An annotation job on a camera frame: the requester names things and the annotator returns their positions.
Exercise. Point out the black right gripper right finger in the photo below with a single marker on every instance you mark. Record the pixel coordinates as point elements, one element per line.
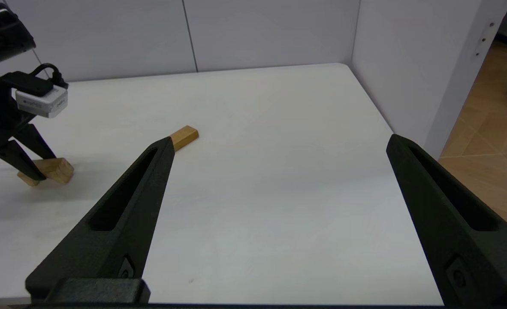
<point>459,223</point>

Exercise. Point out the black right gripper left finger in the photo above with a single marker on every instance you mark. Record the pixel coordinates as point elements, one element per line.
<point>120,214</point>

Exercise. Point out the arched wooden building block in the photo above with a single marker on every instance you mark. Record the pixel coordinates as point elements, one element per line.
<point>56,169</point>

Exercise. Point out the rectangular wooden building block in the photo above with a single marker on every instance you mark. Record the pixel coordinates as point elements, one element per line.
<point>185,136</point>

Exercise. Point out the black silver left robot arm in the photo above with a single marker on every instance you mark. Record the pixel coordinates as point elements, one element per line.
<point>0,34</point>

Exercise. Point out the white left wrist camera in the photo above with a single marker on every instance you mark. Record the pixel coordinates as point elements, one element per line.
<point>41,103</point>

